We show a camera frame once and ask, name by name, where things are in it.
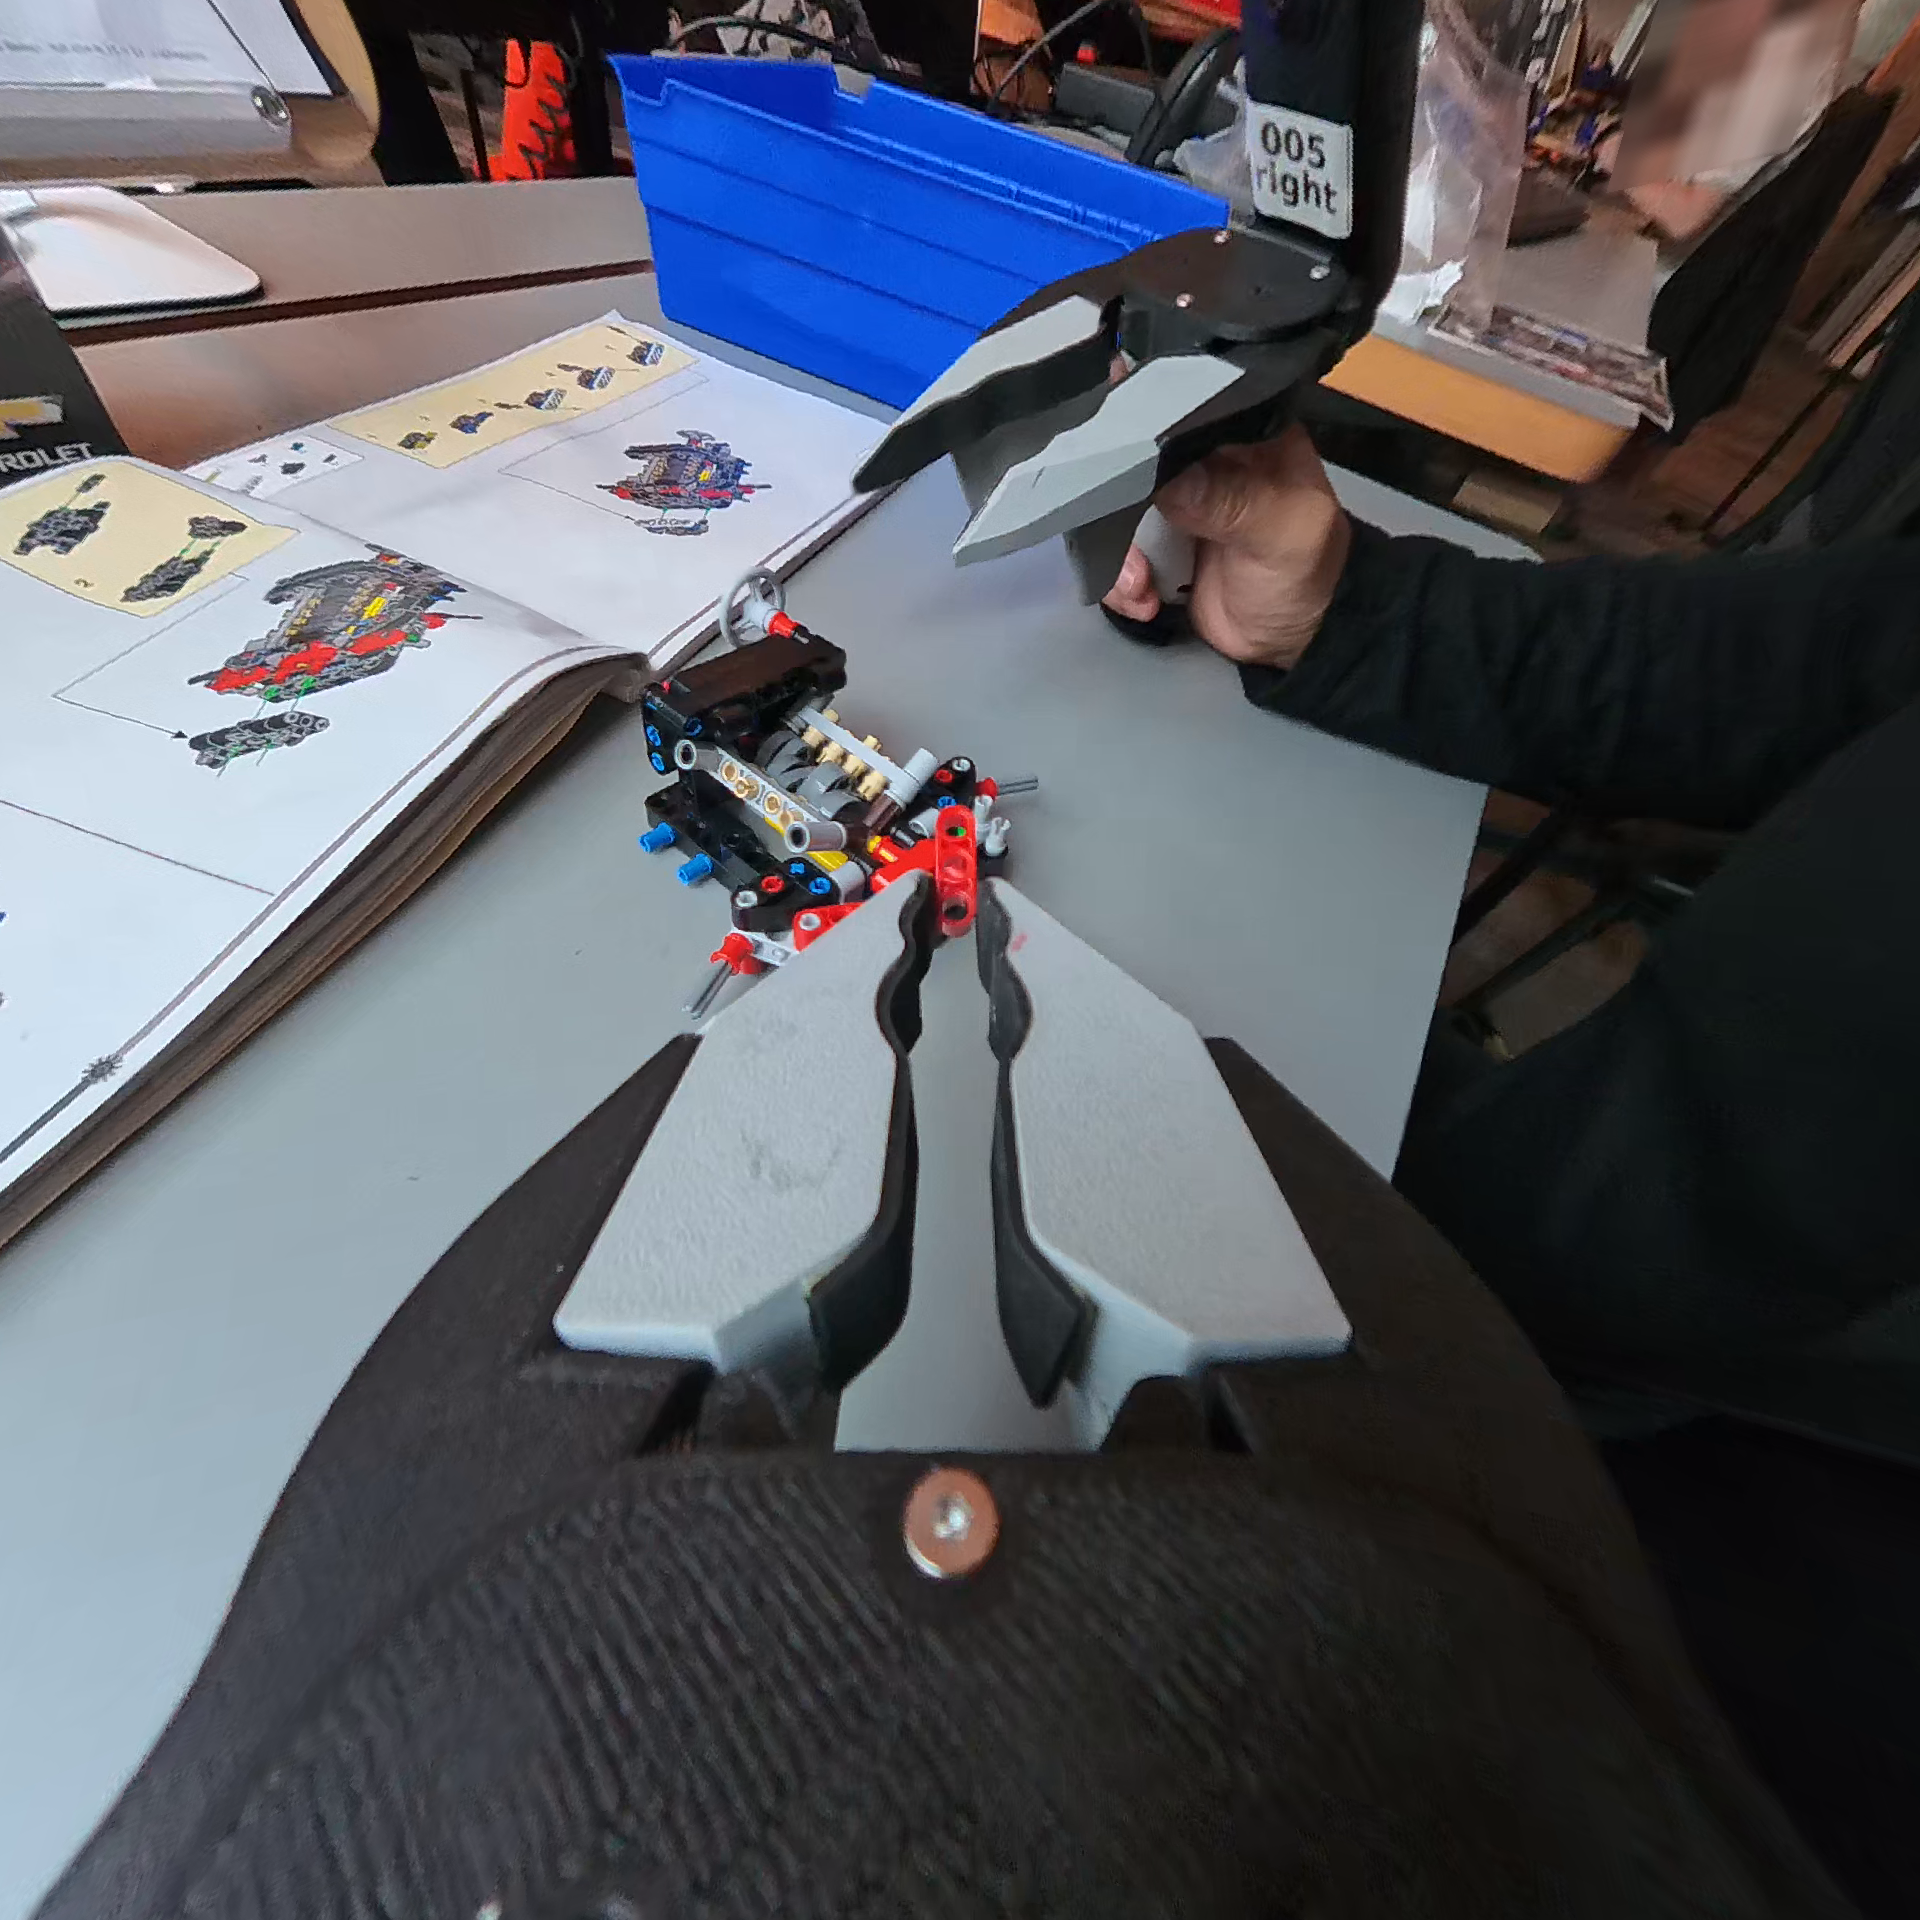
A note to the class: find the person's black clothed body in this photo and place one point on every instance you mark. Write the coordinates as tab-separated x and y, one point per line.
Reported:
1694	1126

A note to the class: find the person's right forearm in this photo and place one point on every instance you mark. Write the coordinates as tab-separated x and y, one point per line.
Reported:
1575	662

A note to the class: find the orange black object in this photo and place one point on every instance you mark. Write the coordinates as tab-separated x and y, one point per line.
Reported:
538	106

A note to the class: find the clear plastic bag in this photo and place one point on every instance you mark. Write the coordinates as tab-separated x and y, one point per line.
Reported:
1464	150

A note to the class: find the clear sign holder with paper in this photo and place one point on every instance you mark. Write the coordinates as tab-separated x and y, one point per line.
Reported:
135	60

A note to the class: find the silver monitor stand base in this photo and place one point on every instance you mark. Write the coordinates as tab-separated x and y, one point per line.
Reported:
119	248

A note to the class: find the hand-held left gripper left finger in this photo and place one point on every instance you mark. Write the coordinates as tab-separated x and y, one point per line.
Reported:
751	1171

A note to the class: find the person's right hand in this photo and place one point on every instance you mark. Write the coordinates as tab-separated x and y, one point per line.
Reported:
1276	556

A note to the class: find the blue plastic bin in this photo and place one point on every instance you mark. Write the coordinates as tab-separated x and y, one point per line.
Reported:
839	226

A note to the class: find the printed paper sheet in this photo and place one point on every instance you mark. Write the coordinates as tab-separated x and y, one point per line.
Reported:
1559	360

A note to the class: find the lego box with car print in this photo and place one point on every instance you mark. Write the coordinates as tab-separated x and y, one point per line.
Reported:
44	390

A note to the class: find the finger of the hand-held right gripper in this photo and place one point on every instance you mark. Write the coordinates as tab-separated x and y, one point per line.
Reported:
1088	464
991	383

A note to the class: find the red lego beam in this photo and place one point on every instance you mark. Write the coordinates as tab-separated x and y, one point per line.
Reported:
955	869

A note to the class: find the partly built lego car chassis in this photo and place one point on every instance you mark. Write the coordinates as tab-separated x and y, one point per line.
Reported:
764	751

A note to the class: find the open lego instruction booklet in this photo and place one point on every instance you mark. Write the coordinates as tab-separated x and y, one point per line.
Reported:
299	720

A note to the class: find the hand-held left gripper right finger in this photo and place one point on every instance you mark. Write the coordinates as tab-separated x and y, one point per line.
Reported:
1142	1184

